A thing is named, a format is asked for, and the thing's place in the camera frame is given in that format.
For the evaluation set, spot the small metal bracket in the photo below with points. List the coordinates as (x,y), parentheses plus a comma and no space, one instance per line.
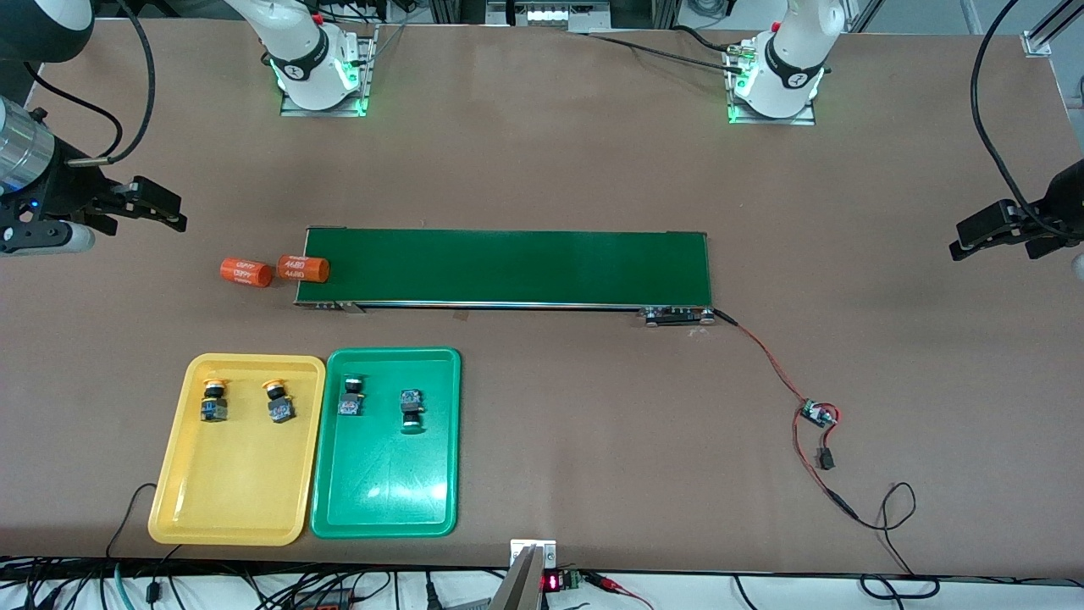
(546,551)

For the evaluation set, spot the green conveyor belt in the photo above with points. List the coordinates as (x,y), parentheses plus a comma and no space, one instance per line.
(525,267)

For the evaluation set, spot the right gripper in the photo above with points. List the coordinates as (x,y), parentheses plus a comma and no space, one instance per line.
(61,193)

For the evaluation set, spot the green mushroom push button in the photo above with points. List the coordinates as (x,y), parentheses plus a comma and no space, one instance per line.
(412,398)
(350,405)

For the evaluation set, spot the red clip lead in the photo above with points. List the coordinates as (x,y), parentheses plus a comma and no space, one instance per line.
(618,585)

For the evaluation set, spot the metal box with lights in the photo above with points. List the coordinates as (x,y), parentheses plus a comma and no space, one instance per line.
(546,13)

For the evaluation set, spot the red LED display module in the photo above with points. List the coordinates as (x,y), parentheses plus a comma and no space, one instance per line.
(552,582)

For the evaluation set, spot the orange cylinder white print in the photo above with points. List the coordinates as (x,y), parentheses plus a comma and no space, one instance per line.
(246,273)
(303,268)

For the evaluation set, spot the aluminium frame profile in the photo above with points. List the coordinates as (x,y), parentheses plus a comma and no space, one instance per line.
(1046,36)

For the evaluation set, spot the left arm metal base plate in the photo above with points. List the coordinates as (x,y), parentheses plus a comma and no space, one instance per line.
(775,119)

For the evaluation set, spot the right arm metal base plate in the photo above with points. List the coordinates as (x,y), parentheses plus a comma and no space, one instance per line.
(326,110)

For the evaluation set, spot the green plastic tray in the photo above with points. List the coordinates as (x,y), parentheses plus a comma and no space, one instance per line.
(385,483)

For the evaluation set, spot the small black controller circuit board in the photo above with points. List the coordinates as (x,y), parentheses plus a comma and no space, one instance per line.
(818,413)

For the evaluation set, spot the yellow mushroom push button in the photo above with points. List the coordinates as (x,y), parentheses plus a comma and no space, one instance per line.
(280,411)
(214,408)

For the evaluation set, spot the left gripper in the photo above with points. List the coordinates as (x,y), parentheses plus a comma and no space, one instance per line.
(1064,200)

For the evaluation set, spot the grey metal stand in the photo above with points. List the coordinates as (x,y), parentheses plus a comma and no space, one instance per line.
(518,589)

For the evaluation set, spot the yellow plastic tray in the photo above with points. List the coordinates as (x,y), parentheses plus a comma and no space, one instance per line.
(237,483)

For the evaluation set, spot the black inline rocker switch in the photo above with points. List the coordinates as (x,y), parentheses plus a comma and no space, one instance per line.
(826,460)

